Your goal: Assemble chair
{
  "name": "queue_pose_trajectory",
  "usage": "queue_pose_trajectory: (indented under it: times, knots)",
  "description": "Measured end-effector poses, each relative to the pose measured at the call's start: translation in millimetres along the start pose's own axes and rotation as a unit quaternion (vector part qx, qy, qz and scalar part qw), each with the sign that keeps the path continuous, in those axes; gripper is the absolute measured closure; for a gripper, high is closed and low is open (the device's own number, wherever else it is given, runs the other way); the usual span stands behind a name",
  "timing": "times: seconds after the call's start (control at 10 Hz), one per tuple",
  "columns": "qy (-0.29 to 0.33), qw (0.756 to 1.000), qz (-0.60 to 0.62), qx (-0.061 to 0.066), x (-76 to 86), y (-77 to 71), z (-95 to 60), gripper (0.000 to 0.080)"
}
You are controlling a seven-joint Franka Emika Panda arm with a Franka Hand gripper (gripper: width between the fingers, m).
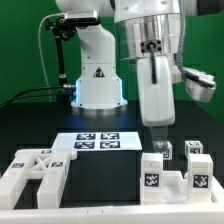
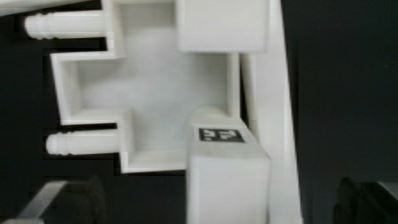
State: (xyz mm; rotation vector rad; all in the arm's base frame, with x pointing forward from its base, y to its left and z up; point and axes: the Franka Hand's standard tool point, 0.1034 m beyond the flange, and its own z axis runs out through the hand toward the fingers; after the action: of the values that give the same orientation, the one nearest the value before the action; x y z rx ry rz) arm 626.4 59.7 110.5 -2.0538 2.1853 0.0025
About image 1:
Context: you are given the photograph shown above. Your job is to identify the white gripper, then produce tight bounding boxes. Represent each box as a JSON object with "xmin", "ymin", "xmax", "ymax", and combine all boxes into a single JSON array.
[{"xmin": 137, "ymin": 56, "xmax": 175, "ymax": 153}]

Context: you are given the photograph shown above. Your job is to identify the white chair seat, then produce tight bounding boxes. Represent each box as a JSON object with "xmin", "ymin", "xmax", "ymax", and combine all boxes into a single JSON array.
[{"xmin": 140, "ymin": 170, "xmax": 214, "ymax": 205}]

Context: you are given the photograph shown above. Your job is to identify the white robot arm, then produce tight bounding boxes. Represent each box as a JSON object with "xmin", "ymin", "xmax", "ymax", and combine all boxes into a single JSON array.
[{"xmin": 55, "ymin": 0, "xmax": 217, "ymax": 152}]

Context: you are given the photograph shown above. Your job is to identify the white tagged nut cube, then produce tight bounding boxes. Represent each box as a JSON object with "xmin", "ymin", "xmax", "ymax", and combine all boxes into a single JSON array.
[
  {"xmin": 185, "ymin": 141, "xmax": 203, "ymax": 156},
  {"xmin": 163, "ymin": 142, "xmax": 173, "ymax": 160}
]

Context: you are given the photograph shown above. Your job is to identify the white tagged nut cube right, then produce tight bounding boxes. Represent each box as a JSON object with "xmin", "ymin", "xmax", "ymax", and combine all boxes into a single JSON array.
[{"xmin": 185, "ymin": 141, "xmax": 203, "ymax": 156}]

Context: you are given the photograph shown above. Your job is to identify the white base tag plate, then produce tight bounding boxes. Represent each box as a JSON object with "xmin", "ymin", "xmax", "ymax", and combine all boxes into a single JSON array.
[{"xmin": 52, "ymin": 132, "xmax": 142, "ymax": 151}]

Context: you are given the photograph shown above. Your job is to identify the white U-shaped fence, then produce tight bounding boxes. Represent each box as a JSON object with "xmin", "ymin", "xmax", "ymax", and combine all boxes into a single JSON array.
[{"xmin": 0, "ymin": 177, "xmax": 224, "ymax": 224}]

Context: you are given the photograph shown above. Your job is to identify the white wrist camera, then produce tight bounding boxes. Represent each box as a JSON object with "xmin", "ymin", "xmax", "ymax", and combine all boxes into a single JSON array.
[{"xmin": 184, "ymin": 67, "xmax": 217, "ymax": 103}]

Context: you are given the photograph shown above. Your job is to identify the white chair back frame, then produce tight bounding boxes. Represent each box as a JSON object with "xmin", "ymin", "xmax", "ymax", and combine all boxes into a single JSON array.
[{"xmin": 0, "ymin": 149, "xmax": 77, "ymax": 210}]

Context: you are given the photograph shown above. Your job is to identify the silver camera on stand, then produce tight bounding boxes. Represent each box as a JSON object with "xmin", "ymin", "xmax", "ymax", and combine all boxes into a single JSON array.
[{"xmin": 64, "ymin": 10, "xmax": 99, "ymax": 23}]

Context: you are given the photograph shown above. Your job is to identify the black camera stand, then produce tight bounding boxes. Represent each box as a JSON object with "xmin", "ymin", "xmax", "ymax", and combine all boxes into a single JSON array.
[{"xmin": 44, "ymin": 16, "xmax": 76, "ymax": 87}]

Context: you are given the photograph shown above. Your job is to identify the black cables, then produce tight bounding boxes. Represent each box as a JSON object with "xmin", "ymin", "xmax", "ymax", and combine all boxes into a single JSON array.
[{"xmin": 0, "ymin": 84, "xmax": 77, "ymax": 108}]

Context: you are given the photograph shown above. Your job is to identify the white camera cable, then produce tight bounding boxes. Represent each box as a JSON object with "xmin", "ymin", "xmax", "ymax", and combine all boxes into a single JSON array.
[{"xmin": 37, "ymin": 13, "xmax": 66, "ymax": 103}]

